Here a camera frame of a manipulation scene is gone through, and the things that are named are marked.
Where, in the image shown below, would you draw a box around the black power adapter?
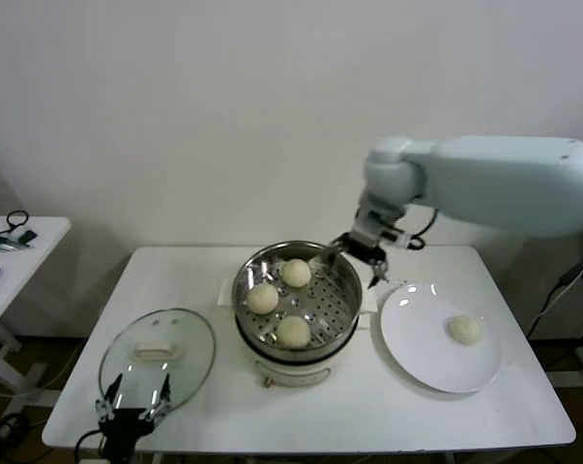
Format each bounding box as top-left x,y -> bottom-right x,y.
559,254 -> 583,286

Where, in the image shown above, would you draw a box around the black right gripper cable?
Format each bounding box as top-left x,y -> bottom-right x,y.
396,206 -> 440,252

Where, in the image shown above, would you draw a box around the round glass pot lid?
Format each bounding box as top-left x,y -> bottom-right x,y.
98,307 -> 218,420

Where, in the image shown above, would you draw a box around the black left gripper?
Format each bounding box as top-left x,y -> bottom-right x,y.
95,372 -> 172,464

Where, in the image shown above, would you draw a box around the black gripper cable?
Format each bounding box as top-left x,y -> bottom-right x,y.
396,206 -> 440,252
74,428 -> 106,464

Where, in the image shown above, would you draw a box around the stainless steel steamer basket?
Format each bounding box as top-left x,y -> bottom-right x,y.
231,240 -> 364,350

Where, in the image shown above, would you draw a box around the white side table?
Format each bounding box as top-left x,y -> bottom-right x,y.
0,216 -> 73,402

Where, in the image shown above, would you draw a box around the white wall cable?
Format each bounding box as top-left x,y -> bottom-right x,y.
532,253 -> 583,321

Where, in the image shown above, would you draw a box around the white floor cable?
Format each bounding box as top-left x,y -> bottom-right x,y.
0,337 -> 87,400

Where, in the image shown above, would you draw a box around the white steamed baozi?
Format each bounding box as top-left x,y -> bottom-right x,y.
247,283 -> 280,314
280,258 -> 312,289
275,314 -> 312,350
447,313 -> 481,347

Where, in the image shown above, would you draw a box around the black wall cable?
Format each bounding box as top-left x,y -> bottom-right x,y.
526,277 -> 583,342

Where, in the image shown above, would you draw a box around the white electric cooking pot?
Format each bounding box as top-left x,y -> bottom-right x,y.
217,276 -> 380,391

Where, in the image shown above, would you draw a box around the white round plate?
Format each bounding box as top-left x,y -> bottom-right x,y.
378,282 -> 504,393

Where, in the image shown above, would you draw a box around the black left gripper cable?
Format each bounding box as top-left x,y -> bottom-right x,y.
74,428 -> 106,464

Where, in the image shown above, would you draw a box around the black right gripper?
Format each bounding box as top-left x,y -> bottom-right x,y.
316,231 -> 392,291

